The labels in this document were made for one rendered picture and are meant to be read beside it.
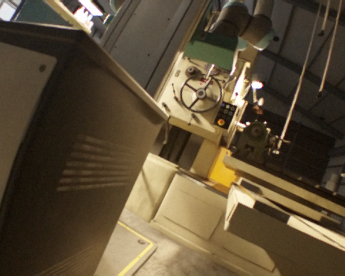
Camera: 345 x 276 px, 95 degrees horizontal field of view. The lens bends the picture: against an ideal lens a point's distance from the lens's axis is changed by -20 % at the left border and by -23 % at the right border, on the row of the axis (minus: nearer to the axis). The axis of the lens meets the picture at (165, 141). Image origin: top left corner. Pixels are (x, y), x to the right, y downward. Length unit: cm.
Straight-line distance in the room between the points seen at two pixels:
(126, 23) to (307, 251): 104
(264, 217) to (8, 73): 71
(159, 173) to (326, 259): 157
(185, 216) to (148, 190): 45
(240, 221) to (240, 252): 129
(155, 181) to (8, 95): 180
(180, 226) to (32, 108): 183
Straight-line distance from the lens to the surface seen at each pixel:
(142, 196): 204
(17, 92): 26
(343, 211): 190
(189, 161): 251
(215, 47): 81
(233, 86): 199
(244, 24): 95
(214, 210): 186
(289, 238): 73
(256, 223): 69
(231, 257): 198
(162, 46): 71
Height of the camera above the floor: 77
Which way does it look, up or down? 1 degrees up
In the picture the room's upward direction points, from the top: 25 degrees clockwise
